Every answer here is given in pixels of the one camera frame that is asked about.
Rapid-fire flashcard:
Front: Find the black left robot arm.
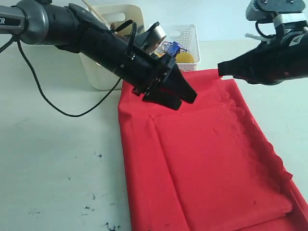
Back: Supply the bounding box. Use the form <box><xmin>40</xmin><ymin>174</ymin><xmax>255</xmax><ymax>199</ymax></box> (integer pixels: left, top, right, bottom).
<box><xmin>0</xmin><ymin>0</ymin><xmax>197</xmax><ymax>110</ymax></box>

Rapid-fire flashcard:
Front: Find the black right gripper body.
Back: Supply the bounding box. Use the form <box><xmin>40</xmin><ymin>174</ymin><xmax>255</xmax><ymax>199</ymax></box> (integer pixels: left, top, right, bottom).
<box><xmin>243</xmin><ymin>32</ymin><xmax>308</xmax><ymax>85</ymax></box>

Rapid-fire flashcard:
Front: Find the cream plastic bin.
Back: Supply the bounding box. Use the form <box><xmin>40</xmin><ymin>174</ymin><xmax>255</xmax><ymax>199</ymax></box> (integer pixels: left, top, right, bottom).
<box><xmin>79</xmin><ymin>4</ymin><xmax>144</xmax><ymax>91</ymax></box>

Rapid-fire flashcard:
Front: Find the yellow lemon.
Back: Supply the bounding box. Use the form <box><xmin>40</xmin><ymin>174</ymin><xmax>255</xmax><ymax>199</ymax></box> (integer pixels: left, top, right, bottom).
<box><xmin>176</xmin><ymin>52</ymin><xmax>194</xmax><ymax>64</ymax></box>

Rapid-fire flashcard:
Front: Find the red tablecloth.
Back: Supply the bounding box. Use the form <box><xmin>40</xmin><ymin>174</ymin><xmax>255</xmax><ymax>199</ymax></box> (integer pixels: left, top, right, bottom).
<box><xmin>118</xmin><ymin>69</ymin><xmax>308</xmax><ymax>231</ymax></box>

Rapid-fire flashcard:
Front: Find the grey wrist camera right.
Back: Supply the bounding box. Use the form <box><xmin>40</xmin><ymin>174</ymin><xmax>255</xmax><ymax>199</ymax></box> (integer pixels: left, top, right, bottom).
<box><xmin>245</xmin><ymin>0</ymin><xmax>308</xmax><ymax>39</ymax></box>

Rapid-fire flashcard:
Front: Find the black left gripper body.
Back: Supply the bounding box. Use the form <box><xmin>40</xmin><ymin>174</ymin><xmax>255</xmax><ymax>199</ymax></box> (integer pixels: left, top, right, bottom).
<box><xmin>117</xmin><ymin>47</ymin><xmax>177</xmax><ymax>95</ymax></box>

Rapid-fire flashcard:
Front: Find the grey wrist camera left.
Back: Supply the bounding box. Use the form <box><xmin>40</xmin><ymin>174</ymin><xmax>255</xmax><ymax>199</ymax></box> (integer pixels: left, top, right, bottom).
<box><xmin>135</xmin><ymin>22</ymin><xmax>167</xmax><ymax>54</ymax></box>

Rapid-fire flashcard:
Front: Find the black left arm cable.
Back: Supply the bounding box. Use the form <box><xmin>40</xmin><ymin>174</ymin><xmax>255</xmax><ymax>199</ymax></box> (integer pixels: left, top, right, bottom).
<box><xmin>0</xmin><ymin>20</ymin><xmax>138</xmax><ymax>118</ymax></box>

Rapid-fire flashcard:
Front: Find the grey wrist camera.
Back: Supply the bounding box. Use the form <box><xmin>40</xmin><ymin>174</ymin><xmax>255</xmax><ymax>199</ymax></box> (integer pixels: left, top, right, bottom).
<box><xmin>245</xmin><ymin>0</ymin><xmax>308</xmax><ymax>39</ymax></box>
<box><xmin>135</xmin><ymin>22</ymin><xmax>167</xmax><ymax>54</ymax></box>

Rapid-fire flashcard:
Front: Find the white perforated basket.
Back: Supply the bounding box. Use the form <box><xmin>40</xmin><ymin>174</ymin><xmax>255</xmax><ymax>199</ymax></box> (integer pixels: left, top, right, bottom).
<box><xmin>155</xmin><ymin>24</ymin><xmax>201</xmax><ymax>72</ymax></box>

